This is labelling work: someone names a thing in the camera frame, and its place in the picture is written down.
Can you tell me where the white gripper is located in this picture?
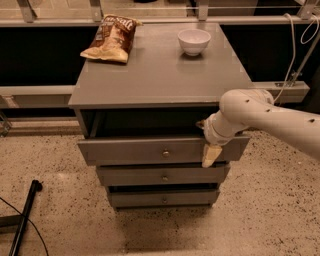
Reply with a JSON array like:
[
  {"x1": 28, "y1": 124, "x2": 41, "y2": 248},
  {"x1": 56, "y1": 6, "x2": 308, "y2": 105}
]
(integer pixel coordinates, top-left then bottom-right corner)
[{"x1": 196, "y1": 115, "x2": 238, "y2": 168}]

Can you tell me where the grey top drawer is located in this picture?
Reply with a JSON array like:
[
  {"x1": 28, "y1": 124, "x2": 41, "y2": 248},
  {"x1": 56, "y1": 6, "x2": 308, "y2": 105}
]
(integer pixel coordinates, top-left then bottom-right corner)
[{"x1": 77, "y1": 134, "x2": 251, "y2": 167}]

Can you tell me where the grey drawer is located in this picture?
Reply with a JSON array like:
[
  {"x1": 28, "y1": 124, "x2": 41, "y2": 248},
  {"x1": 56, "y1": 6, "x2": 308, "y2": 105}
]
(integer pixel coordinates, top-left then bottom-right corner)
[
  {"x1": 77, "y1": 134, "x2": 251, "y2": 167},
  {"x1": 96, "y1": 163, "x2": 230, "y2": 186},
  {"x1": 108, "y1": 189, "x2": 219, "y2": 208}
]

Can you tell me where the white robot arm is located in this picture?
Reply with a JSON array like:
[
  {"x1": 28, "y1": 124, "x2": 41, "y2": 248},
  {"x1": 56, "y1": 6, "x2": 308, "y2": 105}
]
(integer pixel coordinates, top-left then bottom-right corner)
[{"x1": 199, "y1": 89, "x2": 320, "y2": 168}]

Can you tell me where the grey drawer cabinet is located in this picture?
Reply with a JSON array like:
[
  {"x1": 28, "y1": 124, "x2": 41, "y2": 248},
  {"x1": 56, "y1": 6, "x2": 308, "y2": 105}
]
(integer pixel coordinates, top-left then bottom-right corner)
[{"x1": 69, "y1": 23, "x2": 252, "y2": 197}]

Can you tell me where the grey middle drawer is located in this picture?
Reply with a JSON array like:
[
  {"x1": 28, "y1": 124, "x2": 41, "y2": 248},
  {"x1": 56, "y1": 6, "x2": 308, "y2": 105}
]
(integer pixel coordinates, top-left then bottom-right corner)
[{"x1": 96, "y1": 163, "x2": 230, "y2": 186}]

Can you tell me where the grey bottom drawer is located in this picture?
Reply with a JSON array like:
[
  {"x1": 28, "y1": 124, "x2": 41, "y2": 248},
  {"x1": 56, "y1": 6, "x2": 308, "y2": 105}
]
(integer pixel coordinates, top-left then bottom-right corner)
[{"x1": 108, "y1": 189, "x2": 219, "y2": 208}]

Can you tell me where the white ceramic bowl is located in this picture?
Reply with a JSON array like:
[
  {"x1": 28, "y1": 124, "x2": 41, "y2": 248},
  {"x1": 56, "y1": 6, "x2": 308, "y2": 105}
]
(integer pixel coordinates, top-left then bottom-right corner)
[{"x1": 177, "y1": 29, "x2": 211, "y2": 56}]

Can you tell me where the brown chip bag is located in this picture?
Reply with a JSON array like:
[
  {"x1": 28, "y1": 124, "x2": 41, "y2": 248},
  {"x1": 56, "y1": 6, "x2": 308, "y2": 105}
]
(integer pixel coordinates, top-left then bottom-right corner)
[{"x1": 80, "y1": 14, "x2": 143, "y2": 63}]

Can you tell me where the black metal stand leg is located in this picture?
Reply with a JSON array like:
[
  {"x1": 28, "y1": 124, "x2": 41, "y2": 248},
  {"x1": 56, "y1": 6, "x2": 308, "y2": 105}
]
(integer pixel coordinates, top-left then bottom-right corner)
[{"x1": 0, "y1": 180, "x2": 42, "y2": 256}]

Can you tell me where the grey metal railing frame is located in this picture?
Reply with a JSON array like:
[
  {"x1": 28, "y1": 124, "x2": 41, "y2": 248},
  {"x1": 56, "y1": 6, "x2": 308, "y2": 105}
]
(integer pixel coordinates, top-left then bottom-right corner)
[{"x1": 0, "y1": 0, "x2": 320, "y2": 138}]

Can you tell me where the white cable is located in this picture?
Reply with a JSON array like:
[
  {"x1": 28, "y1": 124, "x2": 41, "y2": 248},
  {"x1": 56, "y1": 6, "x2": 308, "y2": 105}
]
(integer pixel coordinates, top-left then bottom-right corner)
[{"x1": 272, "y1": 13, "x2": 320, "y2": 104}]

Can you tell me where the thin black cable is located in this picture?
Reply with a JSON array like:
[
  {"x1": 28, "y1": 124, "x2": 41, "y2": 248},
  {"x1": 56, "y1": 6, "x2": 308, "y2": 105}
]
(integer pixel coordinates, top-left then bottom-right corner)
[{"x1": 0, "y1": 196, "x2": 50, "y2": 256}]

